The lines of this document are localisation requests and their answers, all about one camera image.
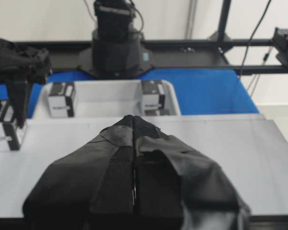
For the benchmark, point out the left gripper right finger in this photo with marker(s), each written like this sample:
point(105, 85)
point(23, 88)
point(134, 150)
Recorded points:
point(179, 188)

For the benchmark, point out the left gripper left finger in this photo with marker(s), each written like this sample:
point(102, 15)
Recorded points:
point(89, 189)

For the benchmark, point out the white base board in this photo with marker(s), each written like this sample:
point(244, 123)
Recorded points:
point(251, 150)

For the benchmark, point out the white plastic tray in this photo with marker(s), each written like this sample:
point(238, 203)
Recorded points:
point(106, 99)

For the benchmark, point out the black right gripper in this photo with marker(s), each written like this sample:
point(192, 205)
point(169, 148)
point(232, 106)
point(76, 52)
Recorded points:
point(25, 63)

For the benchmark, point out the black device at right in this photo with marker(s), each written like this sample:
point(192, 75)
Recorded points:
point(280, 41)

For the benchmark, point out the black metal frame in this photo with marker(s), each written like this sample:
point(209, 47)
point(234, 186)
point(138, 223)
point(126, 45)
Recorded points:
point(163, 54)

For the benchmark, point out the black box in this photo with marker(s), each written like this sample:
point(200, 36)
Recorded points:
point(62, 99)
point(153, 98)
point(11, 135)

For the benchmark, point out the blue table cloth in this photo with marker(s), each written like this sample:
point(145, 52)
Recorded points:
point(199, 91)

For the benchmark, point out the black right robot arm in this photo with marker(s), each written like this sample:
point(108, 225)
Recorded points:
point(115, 40)

